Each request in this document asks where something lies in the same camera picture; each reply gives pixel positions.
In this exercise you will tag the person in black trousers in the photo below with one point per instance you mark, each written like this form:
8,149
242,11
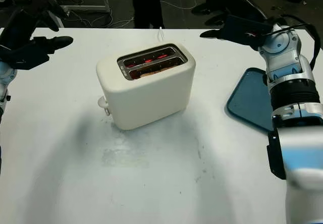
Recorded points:
149,4

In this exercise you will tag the blue plastic tray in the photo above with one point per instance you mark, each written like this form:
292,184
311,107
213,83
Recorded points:
247,98

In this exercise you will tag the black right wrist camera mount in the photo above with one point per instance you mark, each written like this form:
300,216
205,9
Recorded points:
242,29

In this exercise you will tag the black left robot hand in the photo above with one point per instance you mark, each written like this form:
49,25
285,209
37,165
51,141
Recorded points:
22,24

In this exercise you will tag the toasted bread slice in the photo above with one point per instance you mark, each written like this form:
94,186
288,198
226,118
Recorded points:
151,74

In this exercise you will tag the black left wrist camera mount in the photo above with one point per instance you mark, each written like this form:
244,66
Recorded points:
22,61

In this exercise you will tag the white two-slot toaster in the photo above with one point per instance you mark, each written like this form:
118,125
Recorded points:
149,100

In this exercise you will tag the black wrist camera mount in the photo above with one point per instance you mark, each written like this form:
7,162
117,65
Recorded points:
242,29
22,61

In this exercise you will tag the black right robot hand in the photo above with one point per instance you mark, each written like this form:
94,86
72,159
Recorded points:
242,7

